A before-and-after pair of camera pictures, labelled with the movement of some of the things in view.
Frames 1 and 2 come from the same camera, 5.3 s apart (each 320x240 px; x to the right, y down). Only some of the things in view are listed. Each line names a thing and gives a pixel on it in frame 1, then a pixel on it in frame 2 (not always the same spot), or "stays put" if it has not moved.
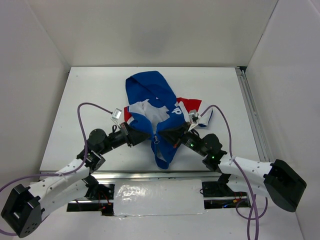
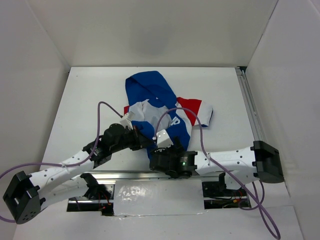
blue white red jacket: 153,107 stays put
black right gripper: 174,134 to 180,147
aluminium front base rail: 155,176 stays put
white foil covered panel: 160,197 stays put
